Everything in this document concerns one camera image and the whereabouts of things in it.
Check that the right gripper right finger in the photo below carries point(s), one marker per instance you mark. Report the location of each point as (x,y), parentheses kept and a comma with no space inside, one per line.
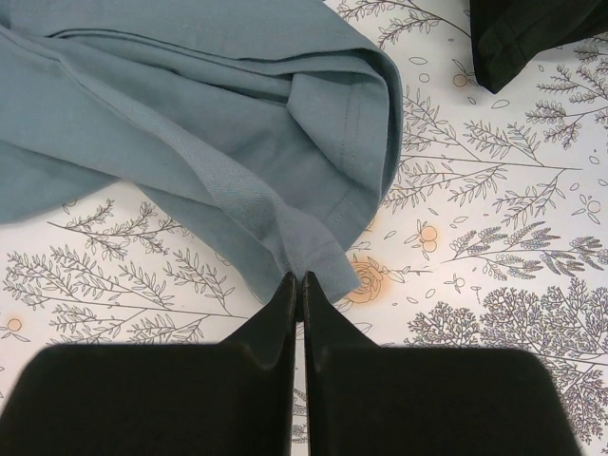
(364,399)

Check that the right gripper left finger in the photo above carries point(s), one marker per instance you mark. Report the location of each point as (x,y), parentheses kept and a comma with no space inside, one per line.
(234,397)

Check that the blue-grey t shirt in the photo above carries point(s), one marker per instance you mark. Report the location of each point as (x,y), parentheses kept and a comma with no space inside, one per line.
(269,129)

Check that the black t shirt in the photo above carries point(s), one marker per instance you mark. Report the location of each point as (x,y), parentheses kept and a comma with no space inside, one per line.
(506,35)

